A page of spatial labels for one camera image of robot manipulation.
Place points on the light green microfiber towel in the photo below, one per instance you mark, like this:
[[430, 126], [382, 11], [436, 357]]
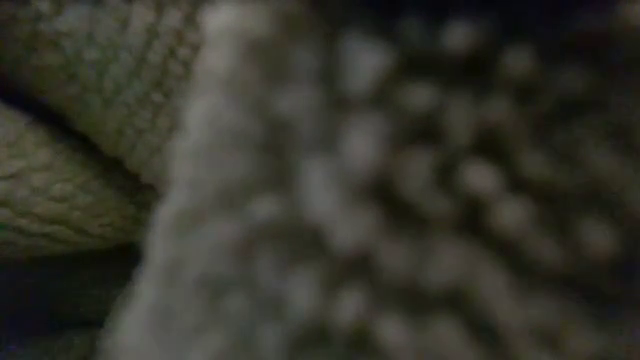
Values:
[[75, 200]]

